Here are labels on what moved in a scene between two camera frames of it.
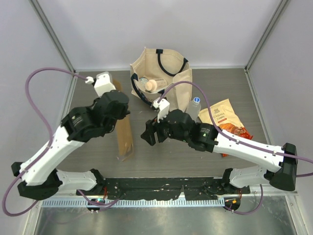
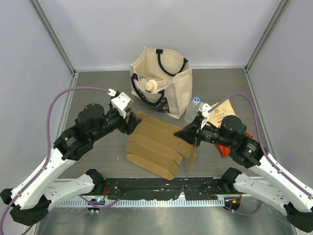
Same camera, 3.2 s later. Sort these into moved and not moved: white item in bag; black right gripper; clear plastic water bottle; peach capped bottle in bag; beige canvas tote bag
Moved: black right gripper
Not moved: clear plastic water bottle; beige canvas tote bag; white item in bag; peach capped bottle in bag
